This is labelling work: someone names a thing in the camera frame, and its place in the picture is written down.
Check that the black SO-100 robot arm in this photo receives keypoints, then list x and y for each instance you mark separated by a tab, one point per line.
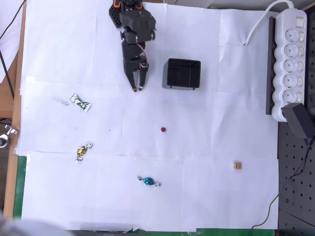
137	23

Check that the black square container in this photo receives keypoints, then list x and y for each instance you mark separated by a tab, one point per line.
181	75

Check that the silver wrapped candy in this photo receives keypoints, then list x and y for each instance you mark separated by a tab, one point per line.
80	103

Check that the white paper table cover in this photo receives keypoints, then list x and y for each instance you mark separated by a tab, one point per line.
147	147

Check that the gold foil candy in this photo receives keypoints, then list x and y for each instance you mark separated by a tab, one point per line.
81	150

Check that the blue foil candy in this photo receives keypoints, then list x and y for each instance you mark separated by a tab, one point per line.
148	181

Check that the small brown square caramel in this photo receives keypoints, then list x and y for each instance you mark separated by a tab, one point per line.
238	165

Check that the silver metal clamp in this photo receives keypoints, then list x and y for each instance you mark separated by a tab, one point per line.
5	137

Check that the white power strip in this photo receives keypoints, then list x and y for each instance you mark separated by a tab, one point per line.
290	64

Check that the black power adapter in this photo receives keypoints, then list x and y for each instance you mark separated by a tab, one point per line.
297	120

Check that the black pegboard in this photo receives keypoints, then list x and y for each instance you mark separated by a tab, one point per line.
295	159

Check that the blurred grey object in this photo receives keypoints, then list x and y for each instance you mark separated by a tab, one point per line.
24	227

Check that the black rail beside power strip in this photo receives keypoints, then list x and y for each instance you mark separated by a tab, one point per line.
270	73

